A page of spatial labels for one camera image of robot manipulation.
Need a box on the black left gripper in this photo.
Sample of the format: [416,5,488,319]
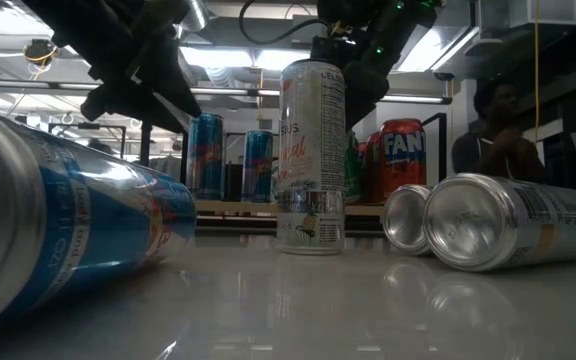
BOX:
[21,0,203,134]

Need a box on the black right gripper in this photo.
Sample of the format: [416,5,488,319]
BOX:
[310,0,409,132]

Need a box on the green soda can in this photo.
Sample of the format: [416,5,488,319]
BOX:
[343,130,365,205]

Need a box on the blue silver Red Bull can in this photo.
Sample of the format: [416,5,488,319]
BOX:
[186,112,225,202]
[0,107,198,337]
[241,130,275,204]

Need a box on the bright ceiling light panel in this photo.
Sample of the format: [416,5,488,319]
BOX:
[180,47,312,71]

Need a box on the black round ceiling device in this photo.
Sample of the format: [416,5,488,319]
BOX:
[22,38,59,66]

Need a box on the silver Celsius can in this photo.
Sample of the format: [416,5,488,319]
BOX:
[381,183,437,257]
[421,173,576,274]

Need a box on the white ceiling box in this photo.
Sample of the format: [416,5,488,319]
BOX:
[477,0,576,29]

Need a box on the white glossy table mat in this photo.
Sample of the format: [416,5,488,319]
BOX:
[0,232,576,360]

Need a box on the black background frame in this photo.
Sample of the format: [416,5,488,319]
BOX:
[47,122,128,161]

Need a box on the silver round air duct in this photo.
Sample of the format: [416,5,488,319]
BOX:
[180,0,210,32]

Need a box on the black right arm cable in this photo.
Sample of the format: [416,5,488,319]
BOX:
[239,0,329,45]

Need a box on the wooden shelf with black frame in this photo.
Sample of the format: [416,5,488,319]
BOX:
[137,119,448,235]

